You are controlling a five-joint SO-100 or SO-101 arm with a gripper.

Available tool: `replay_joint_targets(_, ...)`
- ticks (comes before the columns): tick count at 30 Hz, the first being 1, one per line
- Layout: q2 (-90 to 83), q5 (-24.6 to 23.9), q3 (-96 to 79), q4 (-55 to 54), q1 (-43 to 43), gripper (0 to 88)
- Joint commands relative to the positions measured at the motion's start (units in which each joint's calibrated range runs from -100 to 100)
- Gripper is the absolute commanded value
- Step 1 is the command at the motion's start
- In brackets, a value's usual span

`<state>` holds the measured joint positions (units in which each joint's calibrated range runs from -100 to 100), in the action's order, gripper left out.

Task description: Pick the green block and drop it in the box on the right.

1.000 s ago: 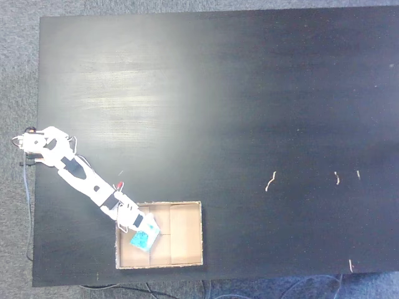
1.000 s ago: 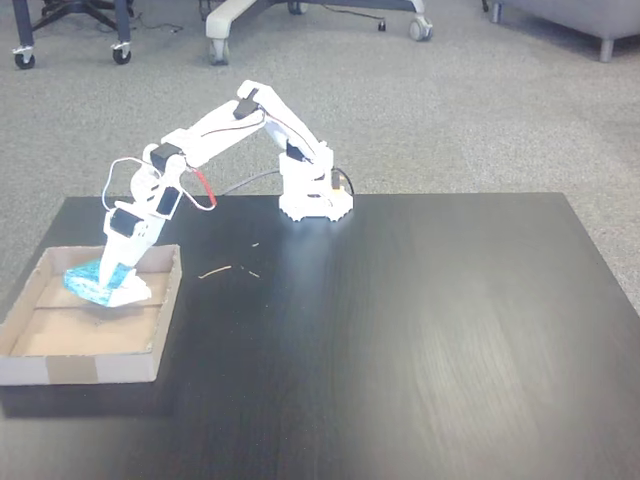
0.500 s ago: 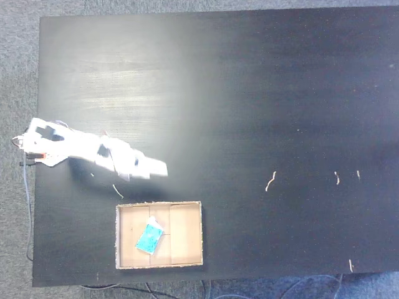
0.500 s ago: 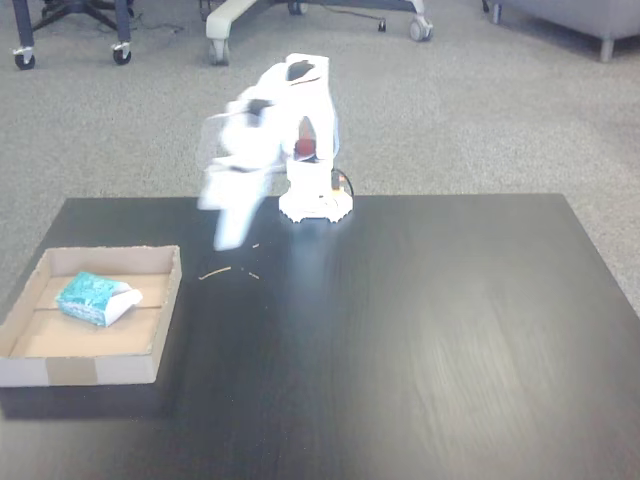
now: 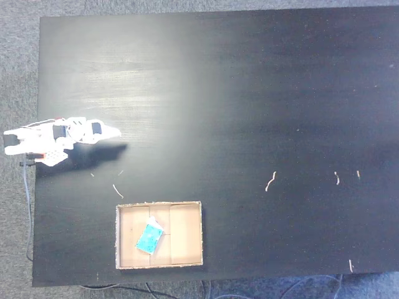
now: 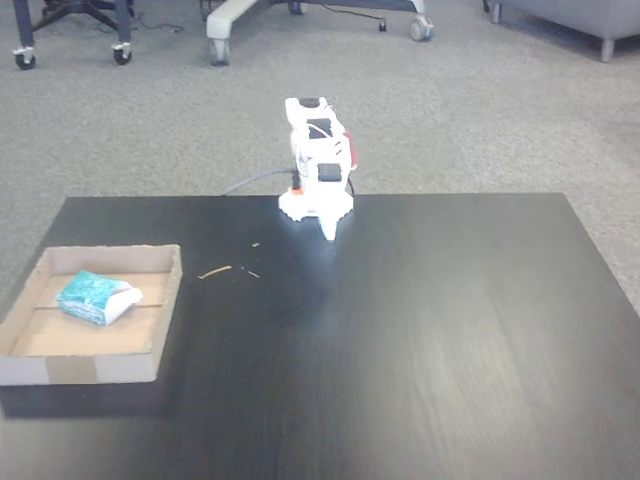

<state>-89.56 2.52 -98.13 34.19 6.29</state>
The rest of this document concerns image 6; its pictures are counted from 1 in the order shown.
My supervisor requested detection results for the grey couch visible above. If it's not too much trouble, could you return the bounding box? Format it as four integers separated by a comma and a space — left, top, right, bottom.
487, 0, 640, 64

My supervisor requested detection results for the green patterned block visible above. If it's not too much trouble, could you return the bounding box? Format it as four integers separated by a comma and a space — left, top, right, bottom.
56, 269, 145, 328

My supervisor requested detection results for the grey power cable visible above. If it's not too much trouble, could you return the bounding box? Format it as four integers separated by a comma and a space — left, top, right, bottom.
221, 168, 301, 197

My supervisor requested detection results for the white wheeled chair base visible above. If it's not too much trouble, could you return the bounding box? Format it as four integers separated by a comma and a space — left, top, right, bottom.
204, 0, 435, 68

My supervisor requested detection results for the black floor cable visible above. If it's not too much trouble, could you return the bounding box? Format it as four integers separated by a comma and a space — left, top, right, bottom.
319, 3, 389, 33

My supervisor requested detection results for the shallow cardboard box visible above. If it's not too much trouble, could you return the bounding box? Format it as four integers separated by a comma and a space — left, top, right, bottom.
0, 243, 183, 387

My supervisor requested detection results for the red wire on arm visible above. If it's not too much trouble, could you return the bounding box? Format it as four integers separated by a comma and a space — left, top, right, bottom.
343, 128, 361, 170

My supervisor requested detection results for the black office chair base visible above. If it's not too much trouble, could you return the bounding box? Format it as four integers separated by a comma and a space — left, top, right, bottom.
32, 0, 136, 30

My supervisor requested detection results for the black cart frame with casters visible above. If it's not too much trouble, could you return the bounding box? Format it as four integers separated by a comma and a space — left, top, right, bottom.
10, 0, 135, 71

